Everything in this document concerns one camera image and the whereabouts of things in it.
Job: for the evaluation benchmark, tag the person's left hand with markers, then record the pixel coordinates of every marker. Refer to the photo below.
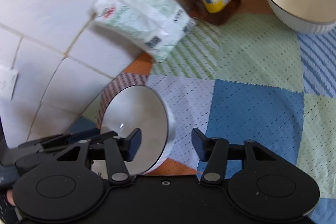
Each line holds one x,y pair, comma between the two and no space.
9,197

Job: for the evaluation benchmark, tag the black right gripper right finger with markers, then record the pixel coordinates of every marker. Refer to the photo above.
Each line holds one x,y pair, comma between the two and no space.
213,151

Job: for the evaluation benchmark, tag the white wall socket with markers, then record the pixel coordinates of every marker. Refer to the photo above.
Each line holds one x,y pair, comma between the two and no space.
8,79

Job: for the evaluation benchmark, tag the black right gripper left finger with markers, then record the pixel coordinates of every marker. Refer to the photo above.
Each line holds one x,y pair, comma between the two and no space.
115,151

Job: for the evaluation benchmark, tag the white salt bag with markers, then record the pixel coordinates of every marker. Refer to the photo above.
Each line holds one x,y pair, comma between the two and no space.
155,26

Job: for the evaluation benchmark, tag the colourful patchwork table mat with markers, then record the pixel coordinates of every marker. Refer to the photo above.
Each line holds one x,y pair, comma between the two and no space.
252,78

